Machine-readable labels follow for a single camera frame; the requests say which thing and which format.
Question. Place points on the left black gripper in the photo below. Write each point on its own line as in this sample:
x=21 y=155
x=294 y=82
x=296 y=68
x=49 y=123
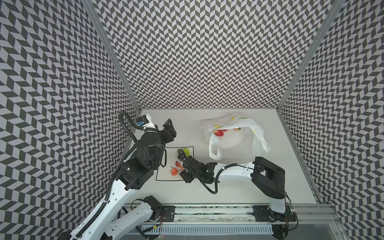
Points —
x=168 y=132

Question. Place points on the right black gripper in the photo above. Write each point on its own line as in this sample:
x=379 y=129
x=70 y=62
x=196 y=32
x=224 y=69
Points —
x=191 y=166

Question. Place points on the peach with green leaves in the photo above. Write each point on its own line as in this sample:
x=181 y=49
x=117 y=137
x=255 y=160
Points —
x=179 y=165

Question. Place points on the green bumpy fruit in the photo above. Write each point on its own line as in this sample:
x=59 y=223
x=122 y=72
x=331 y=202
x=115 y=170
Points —
x=187 y=152

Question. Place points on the red strawberry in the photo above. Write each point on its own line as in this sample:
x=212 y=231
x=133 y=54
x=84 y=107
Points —
x=219 y=133

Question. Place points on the white plastic bag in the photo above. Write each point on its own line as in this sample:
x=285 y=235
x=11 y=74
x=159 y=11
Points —
x=248 y=142

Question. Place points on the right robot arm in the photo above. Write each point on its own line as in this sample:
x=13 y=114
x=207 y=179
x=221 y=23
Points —
x=265 y=175

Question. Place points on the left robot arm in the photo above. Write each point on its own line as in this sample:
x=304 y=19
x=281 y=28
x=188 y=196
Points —
x=136 y=167

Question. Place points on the black outlined white mat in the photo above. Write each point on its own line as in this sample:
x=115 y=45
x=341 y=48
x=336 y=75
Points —
x=164 y=173

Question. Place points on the white ribbed vent strip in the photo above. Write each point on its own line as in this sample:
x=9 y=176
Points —
x=212 y=230

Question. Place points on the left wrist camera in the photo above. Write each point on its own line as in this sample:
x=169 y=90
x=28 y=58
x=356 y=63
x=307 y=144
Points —
x=143 y=121

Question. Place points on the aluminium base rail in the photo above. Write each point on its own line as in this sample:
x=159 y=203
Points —
x=201 y=214

